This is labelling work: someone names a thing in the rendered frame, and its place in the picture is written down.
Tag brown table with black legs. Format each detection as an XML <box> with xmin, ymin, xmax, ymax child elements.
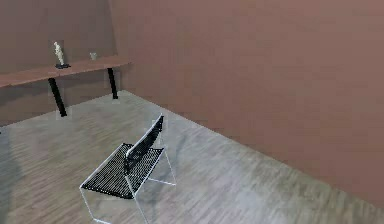
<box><xmin>0</xmin><ymin>55</ymin><xmax>132</xmax><ymax>118</ymax></box>

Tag white statuette on black base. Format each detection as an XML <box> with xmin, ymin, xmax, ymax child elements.
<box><xmin>53</xmin><ymin>41</ymin><xmax>72</xmax><ymax>70</ymax></box>

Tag black mesh white-framed chair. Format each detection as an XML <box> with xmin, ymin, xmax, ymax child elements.
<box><xmin>79</xmin><ymin>112</ymin><xmax>177</xmax><ymax>224</ymax></box>

